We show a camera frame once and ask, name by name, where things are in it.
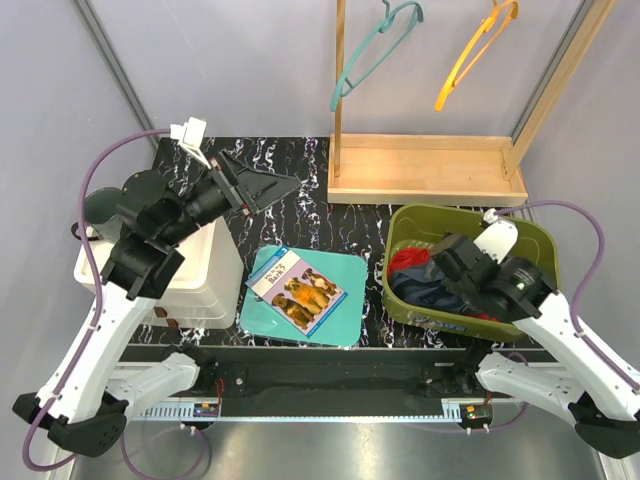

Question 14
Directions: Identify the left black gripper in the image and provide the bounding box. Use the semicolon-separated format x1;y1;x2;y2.
161;147;302;246

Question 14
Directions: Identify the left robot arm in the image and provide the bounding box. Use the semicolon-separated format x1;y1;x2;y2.
12;151;301;458

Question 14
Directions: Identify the aluminium rail frame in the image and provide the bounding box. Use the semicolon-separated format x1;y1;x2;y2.
87;352;639;468

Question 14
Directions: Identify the teal wire hanger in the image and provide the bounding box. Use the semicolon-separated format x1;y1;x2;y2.
329;0;426;114

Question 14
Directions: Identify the dark green metal mug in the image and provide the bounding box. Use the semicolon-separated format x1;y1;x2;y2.
70;186;126;242

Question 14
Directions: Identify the red tank top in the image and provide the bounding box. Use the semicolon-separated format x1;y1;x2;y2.
387;247;498;322

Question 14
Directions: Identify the olive green plastic basket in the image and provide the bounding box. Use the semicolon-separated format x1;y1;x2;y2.
383;204;560;343

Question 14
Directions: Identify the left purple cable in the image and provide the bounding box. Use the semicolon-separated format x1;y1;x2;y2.
20;128;214;479

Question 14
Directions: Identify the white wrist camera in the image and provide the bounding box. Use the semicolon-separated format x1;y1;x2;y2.
473;208;519;264
170;117;211;170

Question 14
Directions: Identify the navy blue tank top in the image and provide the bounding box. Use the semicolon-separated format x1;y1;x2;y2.
388;261;479;315

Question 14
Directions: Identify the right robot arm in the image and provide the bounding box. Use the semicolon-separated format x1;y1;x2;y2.
431;234;639;459

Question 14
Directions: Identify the white plastic storage box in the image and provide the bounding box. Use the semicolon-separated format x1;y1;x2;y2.
73;219;245;331

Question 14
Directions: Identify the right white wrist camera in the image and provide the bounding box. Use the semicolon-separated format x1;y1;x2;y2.
473;208;519;264

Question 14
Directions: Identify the teal cutting mat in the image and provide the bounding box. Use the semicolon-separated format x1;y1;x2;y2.
239;246;368;347

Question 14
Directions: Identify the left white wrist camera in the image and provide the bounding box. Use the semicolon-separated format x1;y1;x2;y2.
170;117;211;170

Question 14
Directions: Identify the wooden clothes rack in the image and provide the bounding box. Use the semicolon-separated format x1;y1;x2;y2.
327;1;616;207

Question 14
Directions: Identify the dog picture book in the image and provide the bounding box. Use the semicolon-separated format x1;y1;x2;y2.
246;247;348;339

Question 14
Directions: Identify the orange hanger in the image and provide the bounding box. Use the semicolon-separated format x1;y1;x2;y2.
434;1;520;112

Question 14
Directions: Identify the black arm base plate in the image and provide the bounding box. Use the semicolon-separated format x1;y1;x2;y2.
112;344;514;419

